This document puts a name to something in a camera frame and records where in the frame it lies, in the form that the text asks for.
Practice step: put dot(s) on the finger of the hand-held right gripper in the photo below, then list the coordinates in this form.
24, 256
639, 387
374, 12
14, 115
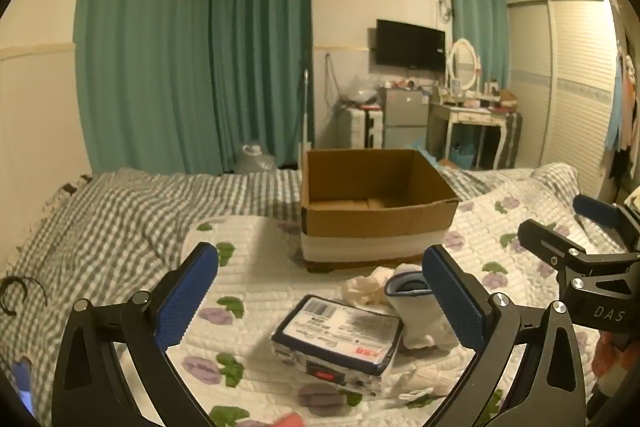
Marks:
597, 209
545, 242

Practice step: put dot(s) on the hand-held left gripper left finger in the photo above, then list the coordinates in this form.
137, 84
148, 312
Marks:
187, 297

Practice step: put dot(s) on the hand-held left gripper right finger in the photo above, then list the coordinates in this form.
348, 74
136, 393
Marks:
452, 302

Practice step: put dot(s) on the white sock with blue cuff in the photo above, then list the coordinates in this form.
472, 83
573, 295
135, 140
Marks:
415, 317

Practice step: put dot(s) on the white cloth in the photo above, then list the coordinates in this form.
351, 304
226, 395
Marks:
362, 288

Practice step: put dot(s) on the cardboard box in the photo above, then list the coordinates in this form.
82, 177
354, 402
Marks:
380, 227

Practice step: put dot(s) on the tissue pack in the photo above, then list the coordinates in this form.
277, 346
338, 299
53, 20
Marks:
340, 332

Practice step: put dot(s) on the pink soft item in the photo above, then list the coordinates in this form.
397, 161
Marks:
287, 421

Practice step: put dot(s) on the white floral quilt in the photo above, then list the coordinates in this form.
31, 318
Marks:
260, 267

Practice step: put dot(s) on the small white fabric scrap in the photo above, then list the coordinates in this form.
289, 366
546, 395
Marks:
416, 394

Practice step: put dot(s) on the hanging clothes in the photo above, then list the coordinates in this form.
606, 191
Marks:
622, 107

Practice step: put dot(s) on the striped fabric bag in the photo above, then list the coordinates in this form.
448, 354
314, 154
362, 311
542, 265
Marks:
514, 139

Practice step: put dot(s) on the grey gingham blanket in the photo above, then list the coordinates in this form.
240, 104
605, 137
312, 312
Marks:
100, 227

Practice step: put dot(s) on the blue basket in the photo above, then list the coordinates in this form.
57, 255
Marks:
462, 156

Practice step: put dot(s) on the white louvred wardrobe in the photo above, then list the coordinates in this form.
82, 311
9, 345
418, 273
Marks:
570, 87

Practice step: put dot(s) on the white dressing table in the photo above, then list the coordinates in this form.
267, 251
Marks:
475, 114

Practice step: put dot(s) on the light blue plastic bag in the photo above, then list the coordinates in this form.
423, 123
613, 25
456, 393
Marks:
425, 154

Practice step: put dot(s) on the clear water jug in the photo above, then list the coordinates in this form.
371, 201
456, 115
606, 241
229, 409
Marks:
255, 161

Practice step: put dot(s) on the black hair band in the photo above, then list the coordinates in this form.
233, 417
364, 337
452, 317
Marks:
22, 283

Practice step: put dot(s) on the small blue item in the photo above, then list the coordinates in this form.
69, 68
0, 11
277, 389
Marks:
21, 382

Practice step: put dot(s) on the small grey fridge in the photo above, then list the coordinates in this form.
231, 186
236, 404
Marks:
402, 117

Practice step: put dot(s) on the oval white vanity mirror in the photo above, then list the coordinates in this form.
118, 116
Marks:
462, 62

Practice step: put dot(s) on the white drawer unit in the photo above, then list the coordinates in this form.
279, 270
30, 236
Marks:
357, 127

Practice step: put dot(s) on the white mop pole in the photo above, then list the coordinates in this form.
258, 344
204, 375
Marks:
306, 117

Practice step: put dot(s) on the narrow teal curtain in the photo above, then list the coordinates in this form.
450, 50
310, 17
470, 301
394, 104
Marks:
475, 17

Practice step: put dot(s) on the clear plastic bag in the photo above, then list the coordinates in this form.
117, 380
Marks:
361, 89

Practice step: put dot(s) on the black wall television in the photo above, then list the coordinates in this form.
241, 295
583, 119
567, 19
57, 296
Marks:
410, 44

